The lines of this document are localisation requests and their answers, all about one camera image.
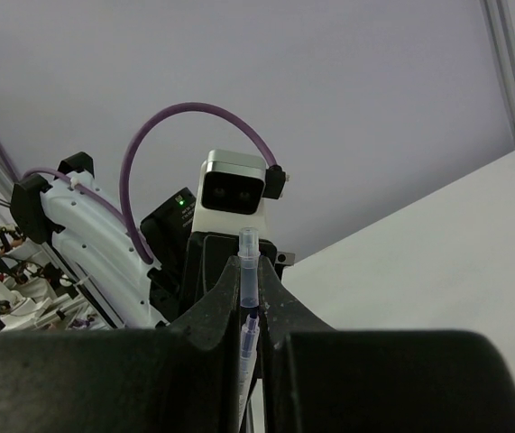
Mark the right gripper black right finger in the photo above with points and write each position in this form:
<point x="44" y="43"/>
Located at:
<point x="319" y="379"/>

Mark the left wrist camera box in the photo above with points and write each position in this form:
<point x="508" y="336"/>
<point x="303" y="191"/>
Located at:
<point x="230" y="194"/>

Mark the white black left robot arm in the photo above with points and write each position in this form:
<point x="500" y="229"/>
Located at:
<point x="187" y="240"/>

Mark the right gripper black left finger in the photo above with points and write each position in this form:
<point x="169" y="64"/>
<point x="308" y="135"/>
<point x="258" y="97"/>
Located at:
<point x="178" y="378"/>

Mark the right aluminium frame post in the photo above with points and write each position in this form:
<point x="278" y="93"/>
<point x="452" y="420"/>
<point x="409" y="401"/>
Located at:
<point x="500" y="27"/>

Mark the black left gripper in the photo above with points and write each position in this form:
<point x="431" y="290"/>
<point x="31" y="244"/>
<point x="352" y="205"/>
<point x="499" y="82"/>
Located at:
<point x="206" y="257"/>

